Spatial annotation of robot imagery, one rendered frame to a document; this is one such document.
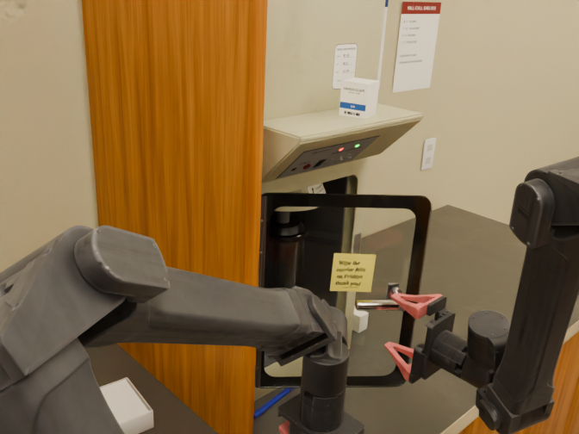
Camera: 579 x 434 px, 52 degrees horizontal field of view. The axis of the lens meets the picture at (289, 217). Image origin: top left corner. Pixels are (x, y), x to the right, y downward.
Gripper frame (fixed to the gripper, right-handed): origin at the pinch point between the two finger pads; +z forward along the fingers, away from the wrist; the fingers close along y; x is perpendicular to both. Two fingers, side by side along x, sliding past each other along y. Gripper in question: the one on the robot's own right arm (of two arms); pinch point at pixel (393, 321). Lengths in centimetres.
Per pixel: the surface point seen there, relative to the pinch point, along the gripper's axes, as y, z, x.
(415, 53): 30, 66, -94
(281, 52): 41.6, 23.9, 6.0
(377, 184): -13, 66, -81
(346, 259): 6.9, 11.8, -0.6
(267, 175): 23.2, 19.4, 12.3
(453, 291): -27, 22, -62
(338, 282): 2.2, 12.4, 0.4
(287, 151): 28.4, 14.8, 12.5
